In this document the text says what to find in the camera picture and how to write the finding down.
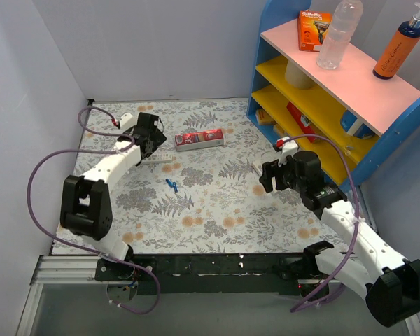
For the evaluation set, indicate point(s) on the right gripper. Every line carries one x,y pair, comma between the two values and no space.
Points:
274,176

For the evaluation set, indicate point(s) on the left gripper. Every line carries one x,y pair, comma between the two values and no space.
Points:
151,141

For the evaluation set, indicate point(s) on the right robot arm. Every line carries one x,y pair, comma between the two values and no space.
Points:
386,280

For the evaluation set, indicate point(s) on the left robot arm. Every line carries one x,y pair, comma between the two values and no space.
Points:
86,200

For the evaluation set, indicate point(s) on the white air conditioner remote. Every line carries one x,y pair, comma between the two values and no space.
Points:
158,158

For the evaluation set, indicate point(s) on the blue batteries on mat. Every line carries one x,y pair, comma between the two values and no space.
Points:
172,185

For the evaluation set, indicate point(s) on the red toothpaste box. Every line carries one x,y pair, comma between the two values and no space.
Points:
199,140

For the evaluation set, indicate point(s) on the yellow soap pack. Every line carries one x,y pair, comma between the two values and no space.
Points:
264,118

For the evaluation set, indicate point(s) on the red box on shelf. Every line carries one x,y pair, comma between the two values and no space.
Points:
304,123

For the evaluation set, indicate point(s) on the floral table mat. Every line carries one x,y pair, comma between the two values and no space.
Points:
220,206

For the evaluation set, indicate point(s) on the blue white container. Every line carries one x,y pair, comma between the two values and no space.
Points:
354,127

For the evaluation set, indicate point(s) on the beige paper roll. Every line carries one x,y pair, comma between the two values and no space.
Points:
297,78

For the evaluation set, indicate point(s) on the blue yellow pink shelf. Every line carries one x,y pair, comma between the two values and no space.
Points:
390,108

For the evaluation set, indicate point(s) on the orange razor box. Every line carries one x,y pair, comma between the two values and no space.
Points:
311,29

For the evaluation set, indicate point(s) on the orange pump lotion bottle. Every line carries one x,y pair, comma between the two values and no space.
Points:
400,46

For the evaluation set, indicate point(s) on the clear plastic bottle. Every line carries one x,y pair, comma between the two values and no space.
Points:
344,22

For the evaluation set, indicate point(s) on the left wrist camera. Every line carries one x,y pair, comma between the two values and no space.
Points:
125,122

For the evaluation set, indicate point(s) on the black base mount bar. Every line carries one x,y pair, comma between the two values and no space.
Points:
281,273

